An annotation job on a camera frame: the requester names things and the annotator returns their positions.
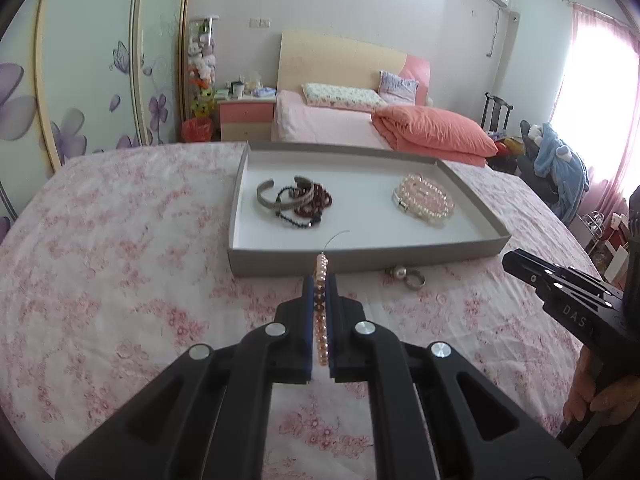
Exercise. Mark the pink floral bed sheet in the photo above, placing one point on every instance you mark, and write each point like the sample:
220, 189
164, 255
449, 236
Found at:
119, 264

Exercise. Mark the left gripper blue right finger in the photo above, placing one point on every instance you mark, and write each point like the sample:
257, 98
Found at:
348, 362

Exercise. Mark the blue plush robe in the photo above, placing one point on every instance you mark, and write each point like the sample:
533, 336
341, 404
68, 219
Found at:
555, 159

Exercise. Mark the wide silver cuff bangle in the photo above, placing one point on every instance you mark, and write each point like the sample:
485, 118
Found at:
288, 198

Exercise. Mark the dark wooden chair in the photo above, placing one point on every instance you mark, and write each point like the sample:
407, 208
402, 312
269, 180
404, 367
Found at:
496, 114

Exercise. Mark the floral white pillow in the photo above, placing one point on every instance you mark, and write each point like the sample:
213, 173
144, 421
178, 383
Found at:
341, 98

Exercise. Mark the clear tube of plush toys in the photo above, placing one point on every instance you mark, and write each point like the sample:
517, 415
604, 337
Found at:
201, 66

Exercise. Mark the grey cardboard tray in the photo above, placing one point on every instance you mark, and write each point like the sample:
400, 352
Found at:
363, 230

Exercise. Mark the white mug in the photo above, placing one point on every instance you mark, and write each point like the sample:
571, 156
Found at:
237, 89

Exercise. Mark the pink curtain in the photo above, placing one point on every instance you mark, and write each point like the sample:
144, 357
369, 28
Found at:
596, 111

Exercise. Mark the red plastic bag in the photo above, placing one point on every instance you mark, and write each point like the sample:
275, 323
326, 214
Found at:
197, 130

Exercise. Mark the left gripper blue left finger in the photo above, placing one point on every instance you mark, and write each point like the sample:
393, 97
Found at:
291, 361

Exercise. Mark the pink nightstand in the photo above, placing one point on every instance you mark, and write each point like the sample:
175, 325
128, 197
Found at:
247, 119

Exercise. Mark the wall power socket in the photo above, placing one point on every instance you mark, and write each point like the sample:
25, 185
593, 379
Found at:
260, 22

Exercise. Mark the floral sliding wardrobe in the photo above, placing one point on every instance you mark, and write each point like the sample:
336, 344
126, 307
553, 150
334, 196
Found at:
82, 77

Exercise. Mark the beige pink headboard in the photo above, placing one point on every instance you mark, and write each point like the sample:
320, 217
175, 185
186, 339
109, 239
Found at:
307, 57

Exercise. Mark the salmon folded duvet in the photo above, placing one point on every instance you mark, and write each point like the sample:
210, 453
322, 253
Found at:
430, 131

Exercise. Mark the purple patterned pillow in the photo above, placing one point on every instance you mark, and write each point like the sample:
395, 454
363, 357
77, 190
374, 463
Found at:
394, 89

